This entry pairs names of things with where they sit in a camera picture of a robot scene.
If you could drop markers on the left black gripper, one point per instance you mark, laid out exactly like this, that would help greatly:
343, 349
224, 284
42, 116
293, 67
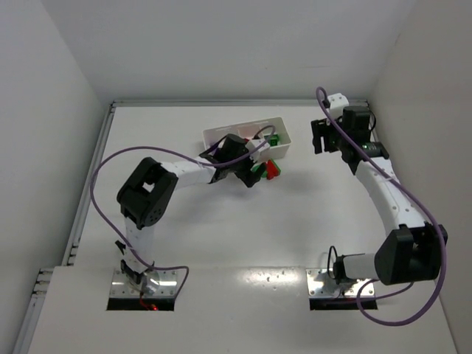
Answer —
249, 171

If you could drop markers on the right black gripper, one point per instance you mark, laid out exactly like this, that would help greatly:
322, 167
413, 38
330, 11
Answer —
321, 136

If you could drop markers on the green lego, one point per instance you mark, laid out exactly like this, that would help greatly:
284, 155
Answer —
260, 170

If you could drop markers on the red lego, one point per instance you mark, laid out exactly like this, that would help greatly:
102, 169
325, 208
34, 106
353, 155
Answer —
272, 169

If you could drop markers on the green lego end brick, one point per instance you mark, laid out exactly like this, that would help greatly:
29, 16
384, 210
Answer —
273, 140

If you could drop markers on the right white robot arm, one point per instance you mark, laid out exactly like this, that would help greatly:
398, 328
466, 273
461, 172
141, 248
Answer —
411, 251

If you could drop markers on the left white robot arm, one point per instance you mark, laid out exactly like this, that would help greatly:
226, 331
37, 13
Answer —
144, 197

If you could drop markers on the white three-compartment tray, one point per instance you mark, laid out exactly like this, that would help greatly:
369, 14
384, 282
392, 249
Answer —
248, 130

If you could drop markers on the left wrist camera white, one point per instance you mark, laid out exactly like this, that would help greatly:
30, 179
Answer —
259, 150

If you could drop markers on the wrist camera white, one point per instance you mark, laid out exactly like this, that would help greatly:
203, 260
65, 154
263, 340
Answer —
259, 150
337, 103

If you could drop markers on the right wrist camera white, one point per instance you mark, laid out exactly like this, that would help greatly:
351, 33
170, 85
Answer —
337, 103

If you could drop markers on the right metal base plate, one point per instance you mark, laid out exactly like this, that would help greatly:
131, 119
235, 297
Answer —
321, 286

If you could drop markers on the metal base plate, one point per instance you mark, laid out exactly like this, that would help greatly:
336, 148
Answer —
321, 286
154, 285

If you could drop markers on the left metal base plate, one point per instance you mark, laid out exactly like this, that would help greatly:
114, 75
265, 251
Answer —
154, 285

